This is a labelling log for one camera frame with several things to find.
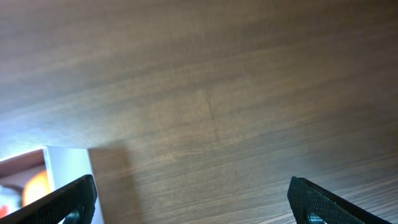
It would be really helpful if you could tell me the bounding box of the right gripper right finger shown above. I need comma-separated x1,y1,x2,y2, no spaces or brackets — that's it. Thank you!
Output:
287,176,391,224

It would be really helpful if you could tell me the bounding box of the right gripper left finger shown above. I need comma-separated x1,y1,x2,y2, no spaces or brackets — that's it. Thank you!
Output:
1,174,98,224

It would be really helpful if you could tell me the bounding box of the orange dinosaur toy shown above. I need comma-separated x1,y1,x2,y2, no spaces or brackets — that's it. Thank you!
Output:
22,170,51,207

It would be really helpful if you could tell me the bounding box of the white duck toy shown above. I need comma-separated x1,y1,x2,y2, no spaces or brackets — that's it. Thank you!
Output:
1,185,23,218

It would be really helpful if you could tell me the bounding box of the white cardboard box pink inside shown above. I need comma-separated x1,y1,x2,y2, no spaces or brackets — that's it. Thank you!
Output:
1,146,104,224

